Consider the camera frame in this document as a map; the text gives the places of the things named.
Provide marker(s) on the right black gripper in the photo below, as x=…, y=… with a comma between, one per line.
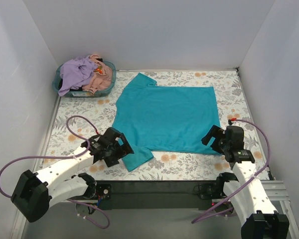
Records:
x=218, y=139

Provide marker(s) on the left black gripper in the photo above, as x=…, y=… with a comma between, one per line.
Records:
x=116, y=147

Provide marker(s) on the teal t shirt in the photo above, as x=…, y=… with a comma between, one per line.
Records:
x=159, y=118

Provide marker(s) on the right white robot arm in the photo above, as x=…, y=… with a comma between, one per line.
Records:
x=258, y=216

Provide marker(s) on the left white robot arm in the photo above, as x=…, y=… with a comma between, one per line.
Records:
x=36, y=192

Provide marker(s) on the floral table mat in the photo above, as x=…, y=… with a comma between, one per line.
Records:
x=76, y=118

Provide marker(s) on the teal plastic laundry basket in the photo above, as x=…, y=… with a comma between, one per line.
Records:
x=56, y=84

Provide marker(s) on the pink t shirt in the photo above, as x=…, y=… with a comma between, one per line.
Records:
x=101, y=77

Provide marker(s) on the lilac t shirt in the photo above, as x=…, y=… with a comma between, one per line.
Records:
x=76, y=73

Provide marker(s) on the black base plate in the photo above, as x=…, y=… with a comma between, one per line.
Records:
x=156, y=194

